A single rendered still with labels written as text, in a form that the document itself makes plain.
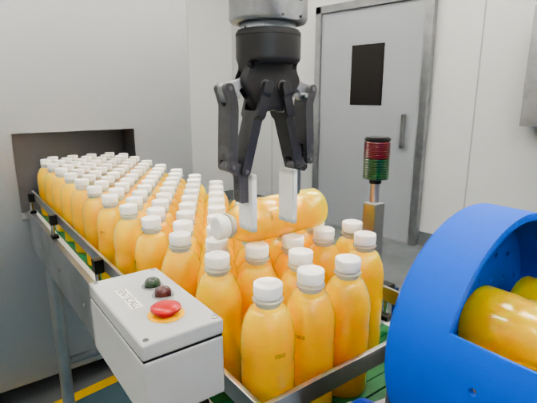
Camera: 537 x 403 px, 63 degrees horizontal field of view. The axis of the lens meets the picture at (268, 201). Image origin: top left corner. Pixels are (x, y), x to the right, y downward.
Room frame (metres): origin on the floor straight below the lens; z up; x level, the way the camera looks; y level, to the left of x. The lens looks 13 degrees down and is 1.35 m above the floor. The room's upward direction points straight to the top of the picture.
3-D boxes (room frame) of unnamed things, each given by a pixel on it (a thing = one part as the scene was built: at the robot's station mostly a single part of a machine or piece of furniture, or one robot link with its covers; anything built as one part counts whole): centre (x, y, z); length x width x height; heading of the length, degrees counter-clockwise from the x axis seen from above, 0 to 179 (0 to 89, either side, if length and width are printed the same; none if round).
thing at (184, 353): (0.52, 0.15, 1.05); 0.20 x 0.10 x 0.10; 37
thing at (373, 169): (1.05, -0.26, 1.18); 0.06 x 0.06 x 0.05
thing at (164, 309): (0.48, 0.12, 1.11); 0.04 x 0.04 x 0.01
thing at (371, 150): (1.05, -0.26, 1.23); 0.06 x 0.06 x 0.04
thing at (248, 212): (0.51, 0.03, 1.23); 0.03 x 0.01 x 0.07; 37
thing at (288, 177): (0.55, -0.03, 1.23); 0.03 x 0.01 x 0.07; 37
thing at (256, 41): (0.53, 0.00, 1.38); 0.08 x 0.07 x 0.09; 127
